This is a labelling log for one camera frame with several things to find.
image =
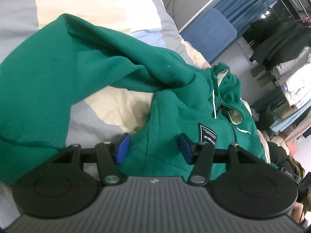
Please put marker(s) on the brown coat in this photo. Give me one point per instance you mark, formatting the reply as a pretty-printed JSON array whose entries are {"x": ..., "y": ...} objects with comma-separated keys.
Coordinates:
[{"x": 296, "y": 165}]

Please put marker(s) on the person's right hand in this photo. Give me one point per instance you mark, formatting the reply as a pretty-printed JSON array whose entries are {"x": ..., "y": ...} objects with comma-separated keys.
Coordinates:
[{"x": 298, "y": 214}]

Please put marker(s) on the patchwork quilt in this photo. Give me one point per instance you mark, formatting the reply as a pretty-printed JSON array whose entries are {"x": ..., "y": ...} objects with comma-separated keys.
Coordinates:
[{"x": 97, "y": 0}]

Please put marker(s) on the striped garment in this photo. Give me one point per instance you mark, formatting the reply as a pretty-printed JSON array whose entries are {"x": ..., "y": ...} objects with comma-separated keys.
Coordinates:
[{"x": 263, "y": 76}]

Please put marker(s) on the black hanging coat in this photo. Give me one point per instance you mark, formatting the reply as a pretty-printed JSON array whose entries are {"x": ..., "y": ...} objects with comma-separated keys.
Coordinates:
[{"x": 284, "y": 43}]

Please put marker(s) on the black cloth pile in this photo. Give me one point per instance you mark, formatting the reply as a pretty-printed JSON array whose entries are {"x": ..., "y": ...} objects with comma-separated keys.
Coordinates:
[{"x": 277, "y": 153}]

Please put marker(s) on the blue curtain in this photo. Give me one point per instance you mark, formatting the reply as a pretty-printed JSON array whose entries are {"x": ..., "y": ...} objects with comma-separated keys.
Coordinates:
[{"x": 243, "y": 7}]

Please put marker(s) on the white puffer jacket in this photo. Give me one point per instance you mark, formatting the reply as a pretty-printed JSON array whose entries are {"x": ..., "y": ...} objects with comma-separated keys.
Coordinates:
[{"x": 296, "y": 85}]

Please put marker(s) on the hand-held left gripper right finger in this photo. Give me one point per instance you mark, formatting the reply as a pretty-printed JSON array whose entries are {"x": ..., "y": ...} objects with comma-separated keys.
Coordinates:
[{"x": 187, "y": 148}]

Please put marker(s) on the light blue garment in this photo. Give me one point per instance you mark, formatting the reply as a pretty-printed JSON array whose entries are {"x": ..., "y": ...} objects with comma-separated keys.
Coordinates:
[{"x": 289, "y": 122}]

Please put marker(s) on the blue padded board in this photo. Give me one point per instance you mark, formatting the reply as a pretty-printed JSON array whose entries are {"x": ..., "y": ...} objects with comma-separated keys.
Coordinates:
[{"x": 211, "y": 34}]

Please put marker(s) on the metal clothes rack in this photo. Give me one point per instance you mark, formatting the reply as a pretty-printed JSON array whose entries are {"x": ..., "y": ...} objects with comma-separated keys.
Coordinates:
[{"x": 296, "y": 2}]

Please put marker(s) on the green hoodie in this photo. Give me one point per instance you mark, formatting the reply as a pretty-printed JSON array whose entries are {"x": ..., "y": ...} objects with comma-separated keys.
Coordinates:
[{"x": 97, "y": 60}]

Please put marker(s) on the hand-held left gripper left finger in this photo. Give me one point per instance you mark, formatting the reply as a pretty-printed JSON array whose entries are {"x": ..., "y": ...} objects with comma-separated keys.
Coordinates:
[{"x": 121, "y": 148}]

